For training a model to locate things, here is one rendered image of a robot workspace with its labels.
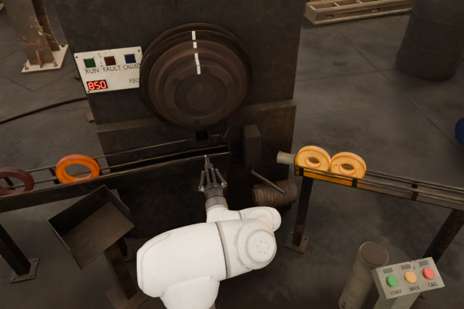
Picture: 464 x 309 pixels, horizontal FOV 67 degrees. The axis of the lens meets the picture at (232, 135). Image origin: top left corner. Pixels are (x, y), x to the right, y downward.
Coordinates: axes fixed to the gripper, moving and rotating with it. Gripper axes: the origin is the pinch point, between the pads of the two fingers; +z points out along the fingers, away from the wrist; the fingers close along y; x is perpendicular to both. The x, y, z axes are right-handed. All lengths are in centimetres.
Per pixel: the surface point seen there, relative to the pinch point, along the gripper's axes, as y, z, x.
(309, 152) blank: 47.0, -4.1, 2.3
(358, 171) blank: 65, -17, 0
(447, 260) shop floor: 130, -39, -71
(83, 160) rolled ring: -55, 10, 4
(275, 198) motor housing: 31.2, -9.0, -23.1
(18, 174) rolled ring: -84, 11, 0
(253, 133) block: 23.9, 10.9, 4.8
